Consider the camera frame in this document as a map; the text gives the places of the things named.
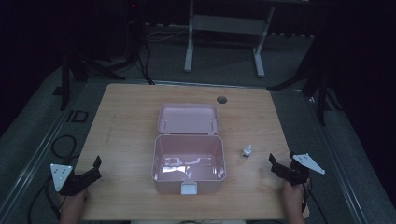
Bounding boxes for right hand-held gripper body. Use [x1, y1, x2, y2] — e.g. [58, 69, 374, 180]
[279, 151, 326, 188]

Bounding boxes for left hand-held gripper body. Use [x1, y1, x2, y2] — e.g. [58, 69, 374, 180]
[49, 163, 94, 197]

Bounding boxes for pink plastic box with lid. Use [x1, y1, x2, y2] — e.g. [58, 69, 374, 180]
[150, 103, 228, 196]

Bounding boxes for person's left hand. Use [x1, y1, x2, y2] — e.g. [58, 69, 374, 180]
[59, 188, 91, 216]

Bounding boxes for person's right hand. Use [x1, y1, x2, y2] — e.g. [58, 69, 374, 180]
[281, 177, 311, 209]

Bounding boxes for black tripod stand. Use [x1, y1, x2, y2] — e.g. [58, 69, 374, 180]
[59, 43, 127, 112]
[266, 34, 344, 127]

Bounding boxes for white metal stand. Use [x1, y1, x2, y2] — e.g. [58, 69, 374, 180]
[183, 0, 276, 79]

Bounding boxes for dark device with red light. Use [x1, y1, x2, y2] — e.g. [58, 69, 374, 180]
[122, 0, 145, 63]

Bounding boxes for black cable loop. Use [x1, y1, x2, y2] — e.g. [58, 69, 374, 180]
[50, 133, 80, 161]

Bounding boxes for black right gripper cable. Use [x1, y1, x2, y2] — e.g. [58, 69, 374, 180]
[300, 176, 329, 224]

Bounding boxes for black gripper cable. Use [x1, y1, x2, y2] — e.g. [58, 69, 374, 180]
[26, 175, 64, 224]
[300, 176, 329, 224]

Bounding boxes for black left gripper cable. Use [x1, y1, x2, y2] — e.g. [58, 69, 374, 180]
[26, 175, 64, 224]

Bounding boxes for black floor cables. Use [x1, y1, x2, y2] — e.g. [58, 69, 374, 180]
[135, 36, 156, 86]

